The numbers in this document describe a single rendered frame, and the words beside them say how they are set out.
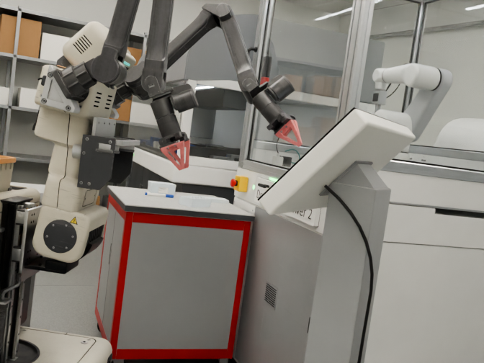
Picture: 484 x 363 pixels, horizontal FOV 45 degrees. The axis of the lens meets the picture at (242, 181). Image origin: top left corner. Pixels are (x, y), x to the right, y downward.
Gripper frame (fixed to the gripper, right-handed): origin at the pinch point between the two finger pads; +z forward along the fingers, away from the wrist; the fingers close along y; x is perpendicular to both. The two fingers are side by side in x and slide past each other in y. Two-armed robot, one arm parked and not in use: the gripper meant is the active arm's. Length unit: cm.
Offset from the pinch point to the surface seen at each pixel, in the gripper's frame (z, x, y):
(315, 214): 12.6, 21.0, 34.7
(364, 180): 25.0, -11.5, -20.5
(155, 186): -61, 89, 79
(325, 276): 36.6, 12.2, -21.4
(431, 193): 31, -11, 58
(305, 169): 17.5, -6.8, -39.5
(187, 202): -35, 70, 58
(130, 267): -24, 99, 35
